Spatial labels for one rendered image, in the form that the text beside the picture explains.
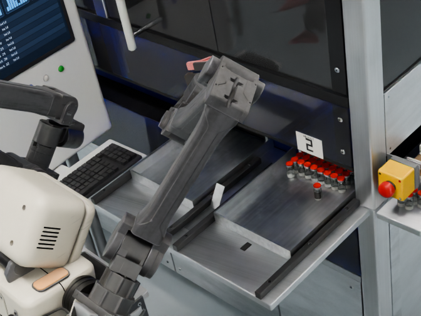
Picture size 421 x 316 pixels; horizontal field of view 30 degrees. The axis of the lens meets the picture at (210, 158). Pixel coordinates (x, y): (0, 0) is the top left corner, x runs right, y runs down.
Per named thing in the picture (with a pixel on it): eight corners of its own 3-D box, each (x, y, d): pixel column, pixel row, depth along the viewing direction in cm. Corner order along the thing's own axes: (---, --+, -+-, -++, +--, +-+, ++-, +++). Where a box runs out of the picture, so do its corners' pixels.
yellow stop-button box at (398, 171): (394, 176, 200) (393, 154, 196) (419, 186, 196) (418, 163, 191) (377, 192, 196) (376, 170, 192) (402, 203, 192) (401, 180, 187)
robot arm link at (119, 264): (105, 276, 147) (131, 289, 148) (130, 227, 147) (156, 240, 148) (103, 268, 156) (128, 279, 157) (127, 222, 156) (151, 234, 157)
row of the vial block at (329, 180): (295, 168, 222) (294, 155, 219) (348, 190, 211) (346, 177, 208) (290, 172, 221) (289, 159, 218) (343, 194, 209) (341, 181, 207)
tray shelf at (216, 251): (200, 121, 252) (200, 116, 251) (386, 198, 209) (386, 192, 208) (87, 204, 228) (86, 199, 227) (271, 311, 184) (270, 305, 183)
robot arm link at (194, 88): (156, 130, 177) (190, 147, 179) (177, 96, 169) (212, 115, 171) (169, 97, 186) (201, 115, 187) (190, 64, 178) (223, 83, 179)
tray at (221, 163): (211, 120, 248) (209, 111, 246) (274, 146, 232) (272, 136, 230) (132, 179, 231) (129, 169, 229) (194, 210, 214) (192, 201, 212)
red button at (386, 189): (385, 187, 195) (384, 175, 192) (399, 193, 192) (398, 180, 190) (376, 196, 193) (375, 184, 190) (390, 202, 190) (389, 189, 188)
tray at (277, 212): (295, 155, 227) (294, 145, 225) (371, 185, 211) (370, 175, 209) (215, 222, 209) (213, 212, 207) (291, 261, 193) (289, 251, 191)
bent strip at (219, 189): (220, 199, 217) (217, 182, 213) (228, 202, 215) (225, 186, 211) (184, 227, 210) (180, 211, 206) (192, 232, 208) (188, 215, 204)
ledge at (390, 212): (406, 188, 210) (406, 183, 209) (450, 205, 202) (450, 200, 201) (376, 217, 203) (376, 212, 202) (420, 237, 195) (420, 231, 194)
